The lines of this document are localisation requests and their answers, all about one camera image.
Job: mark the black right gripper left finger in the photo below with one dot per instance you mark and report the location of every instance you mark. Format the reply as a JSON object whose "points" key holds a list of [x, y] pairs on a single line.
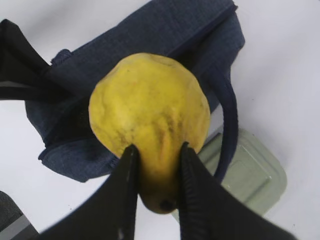
{"points": [[110, 213]]}

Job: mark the navy blue lunch bag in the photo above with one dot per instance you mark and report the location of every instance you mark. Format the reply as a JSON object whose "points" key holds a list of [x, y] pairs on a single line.
{"points": [[203, 35]]}

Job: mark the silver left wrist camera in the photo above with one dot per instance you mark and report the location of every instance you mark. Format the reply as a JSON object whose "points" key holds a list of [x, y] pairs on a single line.
{"points": [[13, 223]]}

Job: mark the yellow pear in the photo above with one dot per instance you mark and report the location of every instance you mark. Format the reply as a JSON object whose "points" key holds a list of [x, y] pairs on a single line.
{"points": [[154, 103]]}

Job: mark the green lidded glass container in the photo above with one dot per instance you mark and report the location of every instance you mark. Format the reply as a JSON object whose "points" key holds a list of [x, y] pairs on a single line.
{"points": [[255, 176]]}

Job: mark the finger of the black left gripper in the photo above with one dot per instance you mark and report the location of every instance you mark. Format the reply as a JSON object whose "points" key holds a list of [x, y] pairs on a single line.
{"points": [[23, 72]]}

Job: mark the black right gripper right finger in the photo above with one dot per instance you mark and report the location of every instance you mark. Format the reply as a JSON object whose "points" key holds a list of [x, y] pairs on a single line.
{"points": [[207, 211]]}

